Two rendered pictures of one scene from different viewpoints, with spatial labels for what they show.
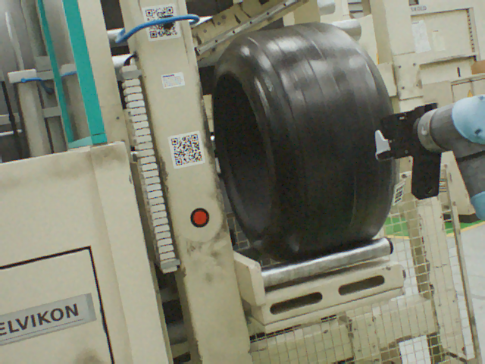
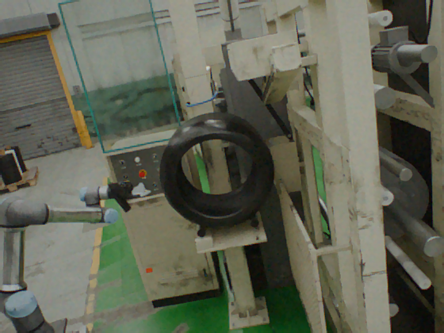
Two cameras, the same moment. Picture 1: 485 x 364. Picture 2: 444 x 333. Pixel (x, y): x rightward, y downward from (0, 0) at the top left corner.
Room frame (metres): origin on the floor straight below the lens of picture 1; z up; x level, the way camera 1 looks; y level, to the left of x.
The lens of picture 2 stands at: (2.36, -1.90, 1.77)
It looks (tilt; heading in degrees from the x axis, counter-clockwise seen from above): 18 degrees down; 109
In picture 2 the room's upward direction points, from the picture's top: 12 degrees counter-clockwise
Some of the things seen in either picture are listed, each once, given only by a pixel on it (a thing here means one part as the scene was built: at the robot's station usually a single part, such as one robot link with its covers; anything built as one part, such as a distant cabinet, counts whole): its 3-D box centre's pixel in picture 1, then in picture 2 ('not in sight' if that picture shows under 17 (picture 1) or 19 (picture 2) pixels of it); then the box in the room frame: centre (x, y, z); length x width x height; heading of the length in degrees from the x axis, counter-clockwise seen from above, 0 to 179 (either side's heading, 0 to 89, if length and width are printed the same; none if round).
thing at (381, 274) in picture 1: (326, 289); (204, 228); (1.59, -0.16, 0.83); 0.36 x 0.09 x 0.06; 106
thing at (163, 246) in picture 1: (150, 169); not in sight; (1.58, 0.19, 1.19); 0.05 x 0.04 x 0.48; 16
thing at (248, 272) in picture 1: (233, 271); not in sight; (1.67, 0.05, 0.90); 0.40 x 0.03 x 0.10; 16
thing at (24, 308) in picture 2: not in sight; (23, 310); (1.00, -0.90, 0.88); 0.13 x 0.12 x 0.14; 155
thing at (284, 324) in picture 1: (306, 293); (230, 230); (1.72, -0.12, 0.80); 0.37 x 0.36 x 0.02; 16
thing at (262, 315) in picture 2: not in sight; (247, 311); (1.63, 0.12, 0.02); 0.27 x 0.27 x 0.04; 16
